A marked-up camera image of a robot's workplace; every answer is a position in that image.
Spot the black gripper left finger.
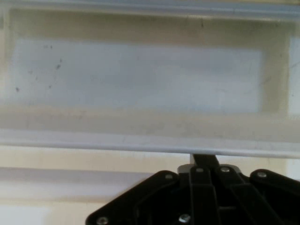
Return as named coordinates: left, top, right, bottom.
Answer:
left=85, top=153, right=220, bottom=225

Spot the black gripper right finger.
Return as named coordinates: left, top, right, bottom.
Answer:
left=203, top=153, right=300, bottom=225

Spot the white plastic bin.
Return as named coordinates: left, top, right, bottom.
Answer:
left=0, top=0, right=300, bottom=169

